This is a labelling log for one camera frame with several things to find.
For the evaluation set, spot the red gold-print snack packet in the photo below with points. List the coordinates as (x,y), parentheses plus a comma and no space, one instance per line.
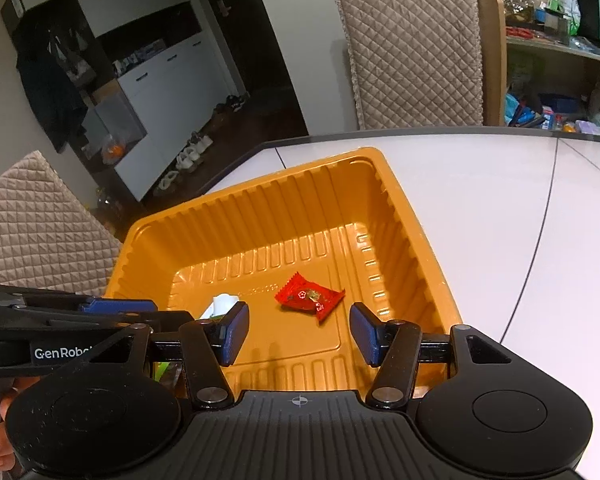
(307,300)

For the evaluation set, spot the purple box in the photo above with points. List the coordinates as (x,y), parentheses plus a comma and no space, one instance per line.
(591,127)

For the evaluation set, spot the wooden shelf unit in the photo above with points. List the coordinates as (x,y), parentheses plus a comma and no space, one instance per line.
(545,50)

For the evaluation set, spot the chair with quilted beige cover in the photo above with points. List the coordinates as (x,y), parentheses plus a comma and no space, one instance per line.
(410,55)
(35,230)

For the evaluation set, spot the green white bag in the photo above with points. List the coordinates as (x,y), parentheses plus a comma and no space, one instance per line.
(565,2)

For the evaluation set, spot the green white snack packet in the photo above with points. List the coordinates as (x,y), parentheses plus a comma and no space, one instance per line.
(222,306)

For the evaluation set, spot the orange plastic tray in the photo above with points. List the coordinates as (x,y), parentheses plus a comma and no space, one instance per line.
(280,210)

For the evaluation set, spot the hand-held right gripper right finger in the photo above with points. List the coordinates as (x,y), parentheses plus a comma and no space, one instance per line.
(362,332)

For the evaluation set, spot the orange bag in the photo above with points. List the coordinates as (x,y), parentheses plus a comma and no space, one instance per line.
(113,150)

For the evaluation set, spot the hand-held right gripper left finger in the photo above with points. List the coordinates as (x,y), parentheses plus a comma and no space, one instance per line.
(232,332)

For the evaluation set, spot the row of shoes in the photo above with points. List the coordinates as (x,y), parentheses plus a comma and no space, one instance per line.
(195,152)

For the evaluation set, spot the white cabinet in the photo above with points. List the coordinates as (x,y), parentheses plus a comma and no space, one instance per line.
(180,70)

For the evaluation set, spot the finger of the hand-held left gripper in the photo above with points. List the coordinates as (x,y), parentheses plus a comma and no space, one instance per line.
(160,318)
(115,305)

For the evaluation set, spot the dark hanging jacket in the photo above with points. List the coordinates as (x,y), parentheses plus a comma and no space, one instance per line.
(45,85)

